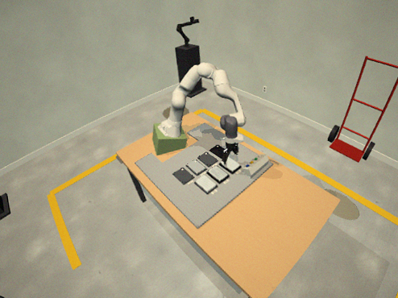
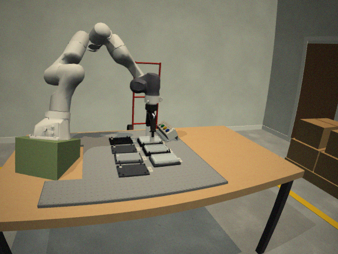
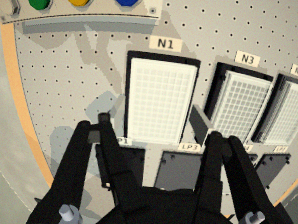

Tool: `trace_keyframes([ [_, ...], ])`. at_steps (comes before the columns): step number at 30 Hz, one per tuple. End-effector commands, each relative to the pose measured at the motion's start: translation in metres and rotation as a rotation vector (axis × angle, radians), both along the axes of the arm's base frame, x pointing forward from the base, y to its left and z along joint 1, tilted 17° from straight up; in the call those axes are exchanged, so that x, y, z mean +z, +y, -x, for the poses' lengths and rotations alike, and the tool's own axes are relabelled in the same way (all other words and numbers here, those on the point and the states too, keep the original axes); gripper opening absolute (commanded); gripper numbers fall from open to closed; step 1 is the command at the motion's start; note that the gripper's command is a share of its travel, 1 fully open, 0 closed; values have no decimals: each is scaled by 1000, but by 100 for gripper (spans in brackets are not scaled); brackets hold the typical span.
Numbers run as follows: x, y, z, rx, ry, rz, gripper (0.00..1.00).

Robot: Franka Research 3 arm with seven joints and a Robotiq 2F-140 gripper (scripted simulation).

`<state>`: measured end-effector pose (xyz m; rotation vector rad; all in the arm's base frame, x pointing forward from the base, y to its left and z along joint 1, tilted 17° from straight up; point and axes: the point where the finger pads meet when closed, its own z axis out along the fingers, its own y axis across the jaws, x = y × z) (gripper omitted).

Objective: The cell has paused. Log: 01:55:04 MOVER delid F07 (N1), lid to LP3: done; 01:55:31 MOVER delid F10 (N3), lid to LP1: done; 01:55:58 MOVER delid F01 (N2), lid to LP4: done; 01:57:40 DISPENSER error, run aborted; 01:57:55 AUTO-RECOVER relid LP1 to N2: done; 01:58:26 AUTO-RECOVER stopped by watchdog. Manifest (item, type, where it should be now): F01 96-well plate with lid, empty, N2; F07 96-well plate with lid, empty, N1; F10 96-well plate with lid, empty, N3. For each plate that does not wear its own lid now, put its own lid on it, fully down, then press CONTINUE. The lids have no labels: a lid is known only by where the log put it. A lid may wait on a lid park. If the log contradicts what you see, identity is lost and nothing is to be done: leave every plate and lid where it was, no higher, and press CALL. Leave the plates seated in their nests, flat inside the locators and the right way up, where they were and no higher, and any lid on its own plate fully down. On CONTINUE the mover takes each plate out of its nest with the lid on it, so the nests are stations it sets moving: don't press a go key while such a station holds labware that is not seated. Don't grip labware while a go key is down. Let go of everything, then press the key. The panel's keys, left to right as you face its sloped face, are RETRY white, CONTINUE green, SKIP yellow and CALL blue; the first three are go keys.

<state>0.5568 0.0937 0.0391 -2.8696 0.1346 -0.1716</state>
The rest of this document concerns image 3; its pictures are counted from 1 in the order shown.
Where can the beige button panel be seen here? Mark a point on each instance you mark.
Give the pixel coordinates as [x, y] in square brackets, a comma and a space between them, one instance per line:
[146, 11]

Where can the cream label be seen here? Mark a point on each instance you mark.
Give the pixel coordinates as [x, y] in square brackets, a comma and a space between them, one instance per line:
[246, 58]
[248, 147]
[165, 43]
[189, 146]
[123, 140]
[280, 148]
[294, 69]

